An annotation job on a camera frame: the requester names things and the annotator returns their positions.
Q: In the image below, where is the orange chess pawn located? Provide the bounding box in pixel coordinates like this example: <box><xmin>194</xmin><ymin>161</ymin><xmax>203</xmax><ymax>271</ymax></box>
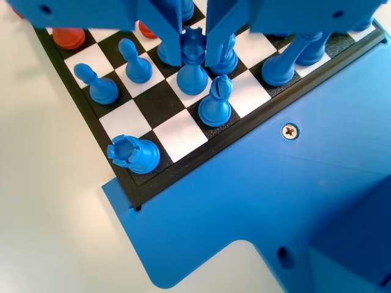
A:
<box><xmin>137</xmin><ymin>20</ymin><xmax>159</xmax><ymax>40</ymax></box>

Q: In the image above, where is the silver cross-head screw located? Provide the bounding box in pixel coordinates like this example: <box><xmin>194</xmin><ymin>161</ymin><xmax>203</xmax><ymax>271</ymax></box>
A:
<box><xmin>281</xmin><ymin>123</ymin><xmax>300</xmax><ymax>140</ymax></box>

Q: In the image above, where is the blue chess bishop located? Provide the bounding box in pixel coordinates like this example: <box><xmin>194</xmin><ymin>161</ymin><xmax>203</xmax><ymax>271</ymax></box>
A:
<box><xmin>198</xmin><ymin>74</ymin><xmax>235</xmax><ymax>128</ymax></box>
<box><xmin>294</xmin><ymin>32</ymin><xmax>334</xmax><ymax>67</ymax></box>

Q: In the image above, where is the blue chess pawn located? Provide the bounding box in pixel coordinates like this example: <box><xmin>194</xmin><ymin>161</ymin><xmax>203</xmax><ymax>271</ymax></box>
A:
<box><xmin>181</xmin><ymin>0</ymin><xmax>196</xmax><ymax>23</ymax></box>
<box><xmin>74</xmin><ymin>63</ymin><xmax>119</xmax><ymax>106</ymax></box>
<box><xmin>156</xmin><ymin>38</ymin><xmax>172</xmax><ymax>65</ymax></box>
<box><xmin>118</xmin><ymin>38</ymin><xmax>153</xmax><ymax>85</ymax></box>

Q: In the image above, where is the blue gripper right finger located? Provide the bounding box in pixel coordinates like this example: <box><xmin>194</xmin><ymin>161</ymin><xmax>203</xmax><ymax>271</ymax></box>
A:
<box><xmin>206</xmin><ymin>0</ymin><xmax>382</xmax><ymax>68</ymax></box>

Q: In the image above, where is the blue base plate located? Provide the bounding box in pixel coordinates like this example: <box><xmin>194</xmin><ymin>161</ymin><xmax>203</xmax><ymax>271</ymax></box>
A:
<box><xmin>101</xmin><ymin>18</ymin><xmax>391</xmax><ymax>293</ymax></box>

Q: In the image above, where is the orange chess queen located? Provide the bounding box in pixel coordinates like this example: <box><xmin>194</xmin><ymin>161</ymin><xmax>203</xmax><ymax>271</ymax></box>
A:
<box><xmin>52</xmin><ymin>27</ymin><xmax>86</xmax><ymax>50</ymax></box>

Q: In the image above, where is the blue chess queen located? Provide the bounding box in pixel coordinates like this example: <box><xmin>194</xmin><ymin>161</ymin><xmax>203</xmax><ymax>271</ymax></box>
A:
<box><xmin>176</xmin><ymin>26</ymin><xmax>209</xmax><ymax>96</ymax></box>

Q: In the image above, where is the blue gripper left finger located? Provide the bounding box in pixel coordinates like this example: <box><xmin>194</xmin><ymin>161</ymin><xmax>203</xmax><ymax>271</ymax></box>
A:
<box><xmin>5</xmin><ymin>0</ymin><xmax>183</xmax><ymax>67</ymax></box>

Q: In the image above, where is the black white chessboard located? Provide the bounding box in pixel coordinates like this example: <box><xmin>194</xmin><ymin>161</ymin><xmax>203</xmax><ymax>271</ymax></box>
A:
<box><xmin>32</xmin><ymin>0</ymin><xmax>386</xmax><ymax>210</ymax></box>

